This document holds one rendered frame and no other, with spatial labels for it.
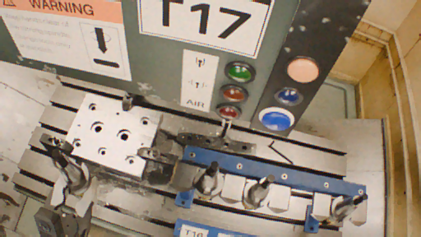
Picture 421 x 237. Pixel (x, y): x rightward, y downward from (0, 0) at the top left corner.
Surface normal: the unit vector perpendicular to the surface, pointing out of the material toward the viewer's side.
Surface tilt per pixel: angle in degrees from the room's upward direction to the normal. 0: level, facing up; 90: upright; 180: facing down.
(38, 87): 24
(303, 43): 90
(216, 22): 90
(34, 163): 0
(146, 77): 90
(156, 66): 90
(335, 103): 0
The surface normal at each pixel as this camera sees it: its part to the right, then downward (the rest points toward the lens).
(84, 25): -0.22, 0.83
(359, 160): -0.30, -0.55
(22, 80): 0.49, -0.35
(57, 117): 0.11, -0.50
